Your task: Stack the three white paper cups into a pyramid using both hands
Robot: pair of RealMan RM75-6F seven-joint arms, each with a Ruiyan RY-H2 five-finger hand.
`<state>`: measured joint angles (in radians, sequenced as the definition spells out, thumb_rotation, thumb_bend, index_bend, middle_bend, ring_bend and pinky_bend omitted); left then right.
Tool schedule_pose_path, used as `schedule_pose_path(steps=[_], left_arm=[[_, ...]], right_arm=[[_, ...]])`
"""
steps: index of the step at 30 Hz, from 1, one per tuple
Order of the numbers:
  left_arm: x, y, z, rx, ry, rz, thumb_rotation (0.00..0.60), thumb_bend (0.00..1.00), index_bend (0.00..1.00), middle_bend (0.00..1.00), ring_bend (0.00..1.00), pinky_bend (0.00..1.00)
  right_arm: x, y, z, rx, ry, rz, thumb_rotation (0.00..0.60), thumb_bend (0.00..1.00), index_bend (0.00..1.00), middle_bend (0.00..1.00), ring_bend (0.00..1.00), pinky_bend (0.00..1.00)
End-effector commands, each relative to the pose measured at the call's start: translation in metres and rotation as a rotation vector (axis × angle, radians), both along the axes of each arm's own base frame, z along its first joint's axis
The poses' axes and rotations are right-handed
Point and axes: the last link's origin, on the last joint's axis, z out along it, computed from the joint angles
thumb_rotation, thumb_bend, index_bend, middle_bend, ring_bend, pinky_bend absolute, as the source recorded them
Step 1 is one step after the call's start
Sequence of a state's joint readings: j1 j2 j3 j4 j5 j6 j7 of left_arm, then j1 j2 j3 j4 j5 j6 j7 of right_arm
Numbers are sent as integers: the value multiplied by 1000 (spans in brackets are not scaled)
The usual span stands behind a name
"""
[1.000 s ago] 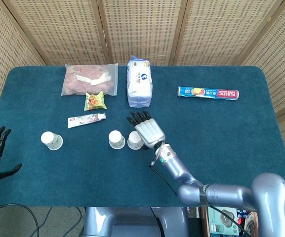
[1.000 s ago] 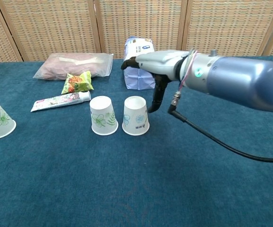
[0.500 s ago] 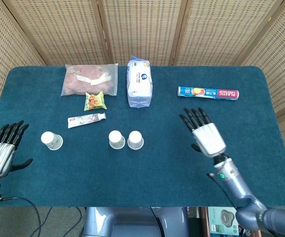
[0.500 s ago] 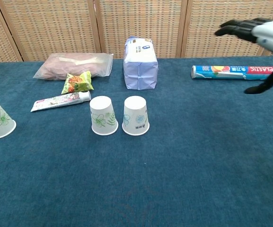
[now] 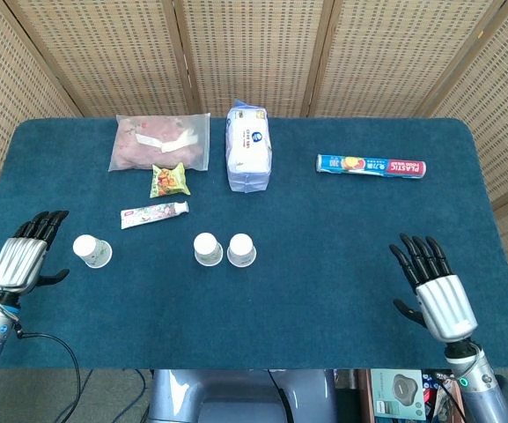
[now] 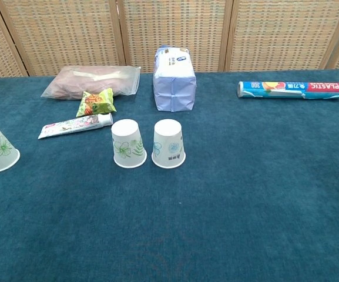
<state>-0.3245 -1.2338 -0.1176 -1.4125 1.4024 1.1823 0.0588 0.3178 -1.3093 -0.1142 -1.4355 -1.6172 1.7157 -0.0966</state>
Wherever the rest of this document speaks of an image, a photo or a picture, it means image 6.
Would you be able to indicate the pale blue tissue pack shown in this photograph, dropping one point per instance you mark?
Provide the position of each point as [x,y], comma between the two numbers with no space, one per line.
[173,88]

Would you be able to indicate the blue felt table cloth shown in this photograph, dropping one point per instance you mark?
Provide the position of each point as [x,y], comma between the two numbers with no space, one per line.
[216,205]

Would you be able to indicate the green yellow snack packet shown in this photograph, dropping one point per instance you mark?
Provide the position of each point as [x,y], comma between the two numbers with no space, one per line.
[95,102]

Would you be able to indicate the clear zip bag pink contents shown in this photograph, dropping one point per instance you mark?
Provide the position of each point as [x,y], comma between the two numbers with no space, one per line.
[93,80]

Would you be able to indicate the white floral toothpaste tube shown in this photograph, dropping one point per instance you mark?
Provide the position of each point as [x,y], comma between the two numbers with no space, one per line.
[72,124]

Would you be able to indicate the blue red plastic wrap roll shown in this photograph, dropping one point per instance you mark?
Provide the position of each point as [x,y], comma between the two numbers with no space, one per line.
[292,89]

